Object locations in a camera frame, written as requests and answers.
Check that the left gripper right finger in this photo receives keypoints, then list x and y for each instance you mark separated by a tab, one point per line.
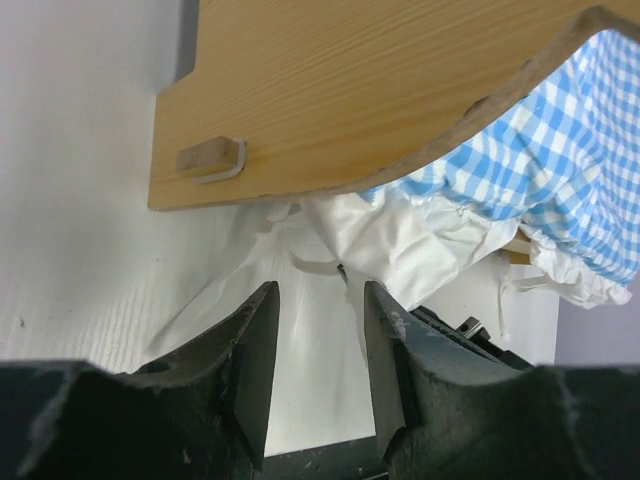
443	409

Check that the blue checkered mattress cushion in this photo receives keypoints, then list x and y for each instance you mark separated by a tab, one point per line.
561	166

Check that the wooden pet bed frame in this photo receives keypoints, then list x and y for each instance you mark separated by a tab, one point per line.
294	99

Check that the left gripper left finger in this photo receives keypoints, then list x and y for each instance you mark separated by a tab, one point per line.
200	411

